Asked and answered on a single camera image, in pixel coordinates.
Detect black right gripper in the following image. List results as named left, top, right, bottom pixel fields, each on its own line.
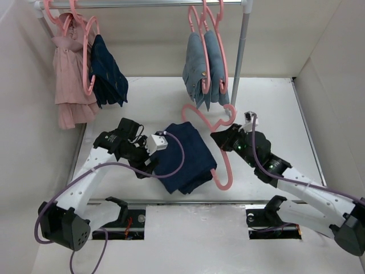
left=210, top=123, right=257, bottom=168

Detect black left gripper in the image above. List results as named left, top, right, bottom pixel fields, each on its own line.
left=122, top=136, right=159, bottom=178

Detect dark blue denim trousers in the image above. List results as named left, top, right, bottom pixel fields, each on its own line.
left=151, top=122, right=217, bottom=195

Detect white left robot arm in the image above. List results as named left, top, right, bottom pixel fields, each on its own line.
left=35, top=118, right=168, bottom=251

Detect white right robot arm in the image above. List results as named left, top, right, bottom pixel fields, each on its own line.
left=211, top=124, right=364, bottom=256

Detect pink hanger light jeans right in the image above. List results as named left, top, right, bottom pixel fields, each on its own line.
left=201, top=1, right=228, bottom=94

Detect pink hanger light jeans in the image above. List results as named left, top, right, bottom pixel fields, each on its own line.
left=186, top=1, right=211, bottom=95
left=201, top=1, right=228, bottom=94

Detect pink hanger with dark shorts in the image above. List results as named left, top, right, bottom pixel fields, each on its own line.
left=69, top=0, right=100, bottom=96

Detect pink hanger light jeans left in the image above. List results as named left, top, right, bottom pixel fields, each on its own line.
left=186, top=1, right=211, bottom=95

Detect pink hanger with skirt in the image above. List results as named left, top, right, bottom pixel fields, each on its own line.
left=43, top=0, right=74, bottom=37

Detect white rack foot bar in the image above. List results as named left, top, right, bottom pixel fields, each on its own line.
left=84, top=124, right=93, bottom=143

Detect light blue jeans right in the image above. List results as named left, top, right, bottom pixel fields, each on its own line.
left=204, top=30, right=229, bottom=111

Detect light blue jeans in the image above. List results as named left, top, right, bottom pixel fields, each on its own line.
left=182, top=32, right=206, bottom=108
left=204, top=30, right=229, bottom=111

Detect dark denim hanging shorts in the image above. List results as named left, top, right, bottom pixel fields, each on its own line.
left=89, top=34, right=129, bottom=108

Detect pink pleated skirt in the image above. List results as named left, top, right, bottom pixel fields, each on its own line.
left=52, top=13, right=99, bottom=130

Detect light blue jeans left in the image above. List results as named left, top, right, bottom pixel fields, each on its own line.
left=182, top=32, right=206, bottom=108

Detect silver clothes rack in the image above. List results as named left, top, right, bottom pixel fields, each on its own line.
left=28, top=1, right=253, bottom=104

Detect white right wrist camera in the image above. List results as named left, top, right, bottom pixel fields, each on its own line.
left=243, top=111, right=258, bottom=132

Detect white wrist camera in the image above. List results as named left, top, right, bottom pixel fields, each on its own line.
left=243, top=111, right=258, bottom=132
left=145, top=134, right=168, bottom=155

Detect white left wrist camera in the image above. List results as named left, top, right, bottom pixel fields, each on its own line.
left=145, top=134, right=168, bottom=155

